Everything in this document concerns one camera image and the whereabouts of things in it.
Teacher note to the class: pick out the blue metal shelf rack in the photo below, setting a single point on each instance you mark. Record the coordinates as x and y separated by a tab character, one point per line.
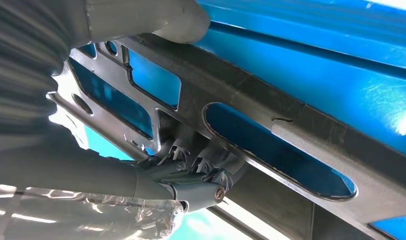
322	66

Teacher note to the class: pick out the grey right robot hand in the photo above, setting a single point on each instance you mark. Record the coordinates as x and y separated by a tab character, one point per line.
73	175

